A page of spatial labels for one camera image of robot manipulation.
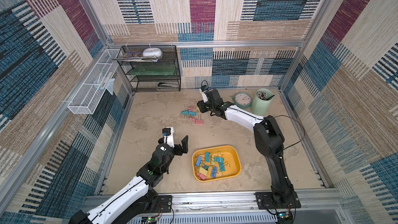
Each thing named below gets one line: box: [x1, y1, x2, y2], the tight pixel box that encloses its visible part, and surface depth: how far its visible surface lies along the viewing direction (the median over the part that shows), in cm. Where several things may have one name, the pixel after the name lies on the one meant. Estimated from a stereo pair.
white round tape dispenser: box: [142, 47, 163, 59], surface depth 91 cm
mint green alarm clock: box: [232, 91, 253, 109], surface depth 113 cm
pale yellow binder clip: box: [199, 166, 208, 177], surface depth 79 cm
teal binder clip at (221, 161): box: [214, 156, 226, 172], surface depth 86 cm
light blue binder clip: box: [195, 155, 203, 167], surface depth 85 cm
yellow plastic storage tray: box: [192, 145, 242, 182], surface depth 86 cm
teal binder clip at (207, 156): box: [205, 151, 211, 163], surface depth 88 cm
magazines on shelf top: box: [111, 52, 159, 63], surface depth 82 cm
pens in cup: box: [256, 90, 276, 101], surface depth 96 cm
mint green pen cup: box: [250, 88, 275, 117], surface depth 101 cm
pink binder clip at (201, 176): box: [196, 172, 207, 181], surface depth 80 cm
